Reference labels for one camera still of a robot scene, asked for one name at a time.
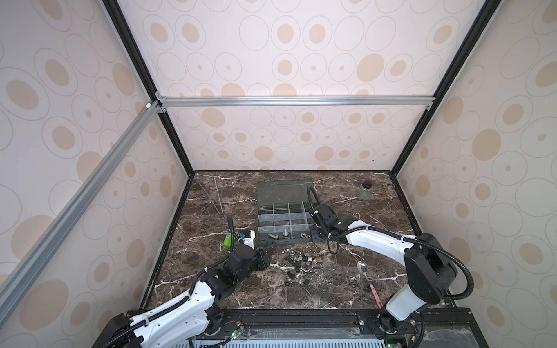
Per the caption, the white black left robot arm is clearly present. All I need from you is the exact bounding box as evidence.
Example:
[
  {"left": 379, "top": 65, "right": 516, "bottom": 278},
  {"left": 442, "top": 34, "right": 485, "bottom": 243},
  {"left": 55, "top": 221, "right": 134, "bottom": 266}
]
[{"left": 93, "top": 215, "right": 269, "bottom": 347}]

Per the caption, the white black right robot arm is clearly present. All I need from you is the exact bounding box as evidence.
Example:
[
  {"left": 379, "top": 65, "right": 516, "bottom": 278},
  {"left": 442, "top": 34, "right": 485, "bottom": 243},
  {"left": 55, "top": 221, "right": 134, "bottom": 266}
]
[{"left": 307, "top": 186, "right": 474, "bottom": 333}]

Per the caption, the pile of nuts and screws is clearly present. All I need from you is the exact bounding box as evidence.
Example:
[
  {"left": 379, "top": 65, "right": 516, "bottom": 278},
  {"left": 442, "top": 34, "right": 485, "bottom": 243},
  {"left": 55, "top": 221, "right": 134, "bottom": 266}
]
[{"left": 284, "top": 249, "right": 324, "bottom": 286}]

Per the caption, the green plastic object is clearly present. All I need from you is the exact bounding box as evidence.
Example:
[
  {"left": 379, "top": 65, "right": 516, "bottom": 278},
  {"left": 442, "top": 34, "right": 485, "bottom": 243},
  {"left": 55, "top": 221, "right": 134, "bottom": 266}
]
[{"left": 221, "top": 232, "right": 234, "bottom": 249}]

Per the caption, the clear plastic organizer box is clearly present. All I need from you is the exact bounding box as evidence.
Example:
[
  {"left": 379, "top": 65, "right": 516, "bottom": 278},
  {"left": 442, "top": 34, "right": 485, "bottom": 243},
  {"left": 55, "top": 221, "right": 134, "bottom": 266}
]
[{"left": 257, "top": 177, "right": 321, "bottom": 246}]

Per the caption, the small glass jar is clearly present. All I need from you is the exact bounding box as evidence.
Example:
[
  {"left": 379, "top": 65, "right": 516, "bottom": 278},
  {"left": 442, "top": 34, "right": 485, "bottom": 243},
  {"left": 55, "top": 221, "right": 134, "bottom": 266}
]
[{"left": 357, "top": 179, "right": 373, "bottom": 201}]

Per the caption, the pink handled metal spoon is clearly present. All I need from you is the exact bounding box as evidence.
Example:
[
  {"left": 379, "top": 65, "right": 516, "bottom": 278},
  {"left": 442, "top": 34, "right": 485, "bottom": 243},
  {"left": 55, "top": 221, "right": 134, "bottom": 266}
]
[{"left": 357, "top": 261, "right": 383, "bottom": 308}]

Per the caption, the horizontal aluminium rail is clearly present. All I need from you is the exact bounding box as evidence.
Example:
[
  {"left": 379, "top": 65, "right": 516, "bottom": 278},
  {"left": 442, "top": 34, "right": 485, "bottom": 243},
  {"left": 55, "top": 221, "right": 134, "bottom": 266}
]
[{"left": 159, "top": 95, "right": 435, "bottom": 108}]

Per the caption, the black base frame rail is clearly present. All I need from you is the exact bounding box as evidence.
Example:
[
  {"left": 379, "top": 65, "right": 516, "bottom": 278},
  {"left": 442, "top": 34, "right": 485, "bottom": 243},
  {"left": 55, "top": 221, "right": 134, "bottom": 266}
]
[{"left": 114, "top": 308, "right": 488, "bottom": 348}]

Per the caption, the diagonal aluminium rail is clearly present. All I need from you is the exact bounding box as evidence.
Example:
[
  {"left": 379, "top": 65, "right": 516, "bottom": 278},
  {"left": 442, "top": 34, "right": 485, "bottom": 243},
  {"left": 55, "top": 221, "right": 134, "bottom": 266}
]
[{"left": 1, "top": 100, "right": 162, "bottom": 325}]

